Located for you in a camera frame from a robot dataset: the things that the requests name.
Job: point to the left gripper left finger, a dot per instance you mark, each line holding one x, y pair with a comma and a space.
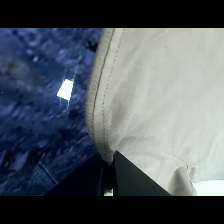
80, 181

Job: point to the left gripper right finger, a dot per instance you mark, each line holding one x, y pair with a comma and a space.
133, 181

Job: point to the olive green garment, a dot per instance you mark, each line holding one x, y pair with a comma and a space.
156, 100

